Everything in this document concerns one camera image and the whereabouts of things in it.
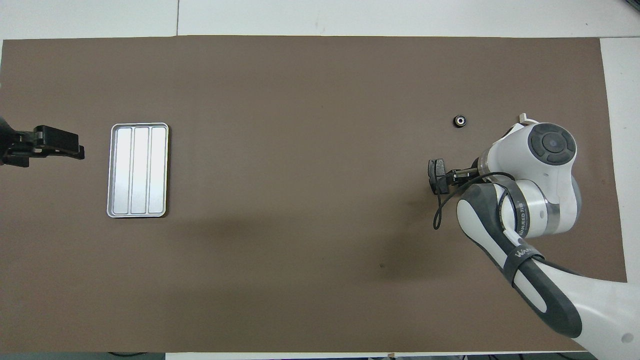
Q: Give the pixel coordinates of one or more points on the brown table mat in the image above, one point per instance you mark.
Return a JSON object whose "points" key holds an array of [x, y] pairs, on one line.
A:
{"points": [[300, 100]]}

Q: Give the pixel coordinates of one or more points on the large black bearing gear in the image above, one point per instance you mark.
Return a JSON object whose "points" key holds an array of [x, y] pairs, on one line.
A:
{"points": [[459, 121]]}

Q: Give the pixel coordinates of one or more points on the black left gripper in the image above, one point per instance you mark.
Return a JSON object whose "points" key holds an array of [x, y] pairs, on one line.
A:
{"points": [[17, 142]]}

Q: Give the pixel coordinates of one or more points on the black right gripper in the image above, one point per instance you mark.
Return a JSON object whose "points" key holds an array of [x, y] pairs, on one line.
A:
{"points": [[470, 177]]}

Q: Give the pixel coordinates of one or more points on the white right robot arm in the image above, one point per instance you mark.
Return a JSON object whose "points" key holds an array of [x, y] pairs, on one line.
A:
{"points": [[540, 200]]}

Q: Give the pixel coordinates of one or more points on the silver metal tray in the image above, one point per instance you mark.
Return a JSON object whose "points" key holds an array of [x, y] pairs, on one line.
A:
{"points": [[137, 170]]}

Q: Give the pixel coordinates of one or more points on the dark grey rectangular brake pad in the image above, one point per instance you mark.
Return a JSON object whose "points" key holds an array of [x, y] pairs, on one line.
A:
{"points": [[436, 175]]}

